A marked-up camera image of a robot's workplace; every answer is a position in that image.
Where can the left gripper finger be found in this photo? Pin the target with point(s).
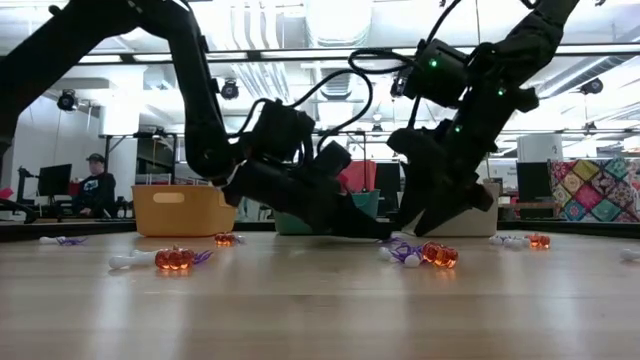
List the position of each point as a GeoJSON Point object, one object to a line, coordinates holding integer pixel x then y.
{"type": "Point", "coordinates": [345, 220]}
{"type": "Point", "coordinates": [370, 215]}

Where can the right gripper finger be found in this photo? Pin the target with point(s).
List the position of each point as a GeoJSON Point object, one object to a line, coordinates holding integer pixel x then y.
{"type": "Point", "coordinates": [440, 220]}
{"type": "Point", "coordinates": [412, 195]}

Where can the teal plastic bin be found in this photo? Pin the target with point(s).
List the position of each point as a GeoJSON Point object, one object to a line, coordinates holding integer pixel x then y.
{"type": "Point", "coordinates": [290, 227]}

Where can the white plastic bin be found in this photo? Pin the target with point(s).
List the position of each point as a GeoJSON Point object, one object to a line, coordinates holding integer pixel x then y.
{"type": "Point", "coordinates": [485, 225]}

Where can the white round pillar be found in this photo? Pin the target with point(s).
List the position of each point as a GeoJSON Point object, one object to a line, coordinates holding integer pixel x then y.
{"type": "Point", "coordinates": [540, 147]}

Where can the red storage box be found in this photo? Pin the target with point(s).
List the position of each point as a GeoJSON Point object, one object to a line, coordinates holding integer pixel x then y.
{"type": "Point", "coordinates": [74, 189]}

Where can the silver ventilation duct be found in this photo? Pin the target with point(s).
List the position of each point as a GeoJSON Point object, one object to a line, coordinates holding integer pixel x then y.
{"type": "Point", "coordinates": [337, 20]}

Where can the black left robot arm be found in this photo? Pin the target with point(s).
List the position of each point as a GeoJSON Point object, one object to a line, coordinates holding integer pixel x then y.
{"type": "Point", "coordinates": [195, 75]}

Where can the pink fabric panel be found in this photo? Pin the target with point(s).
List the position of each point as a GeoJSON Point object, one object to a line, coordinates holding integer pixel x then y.
{"type": "Point", "coordinates": [357, 175]}

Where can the yellow plastic bin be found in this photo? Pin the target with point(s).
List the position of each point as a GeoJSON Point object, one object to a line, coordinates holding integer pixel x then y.
{"type": "Point", "coordinates": [180, 215]}

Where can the colourful patchwork quilt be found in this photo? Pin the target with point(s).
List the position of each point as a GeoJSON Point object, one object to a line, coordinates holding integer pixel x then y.
{"type": "Point", "coordinates": [595, 190]}

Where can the person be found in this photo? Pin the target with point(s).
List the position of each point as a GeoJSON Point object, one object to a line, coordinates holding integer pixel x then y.
{"type": "Point", "coordinates": [95, 187]}

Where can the orange plastic pumpkin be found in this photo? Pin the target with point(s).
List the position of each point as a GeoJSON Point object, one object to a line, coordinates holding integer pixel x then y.
{"type": "Point", "coordinates": [540, 241]}
{"type": "Point", "coordinates": [174, 259]}
{"type": "Point", "coordinates": [225, 239]}
{"type": "Point", "coordinates": [440, 255]}

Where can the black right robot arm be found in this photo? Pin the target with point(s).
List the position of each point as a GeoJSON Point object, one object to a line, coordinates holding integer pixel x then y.
{"type": "Point", "coordinates": [530, 35]}

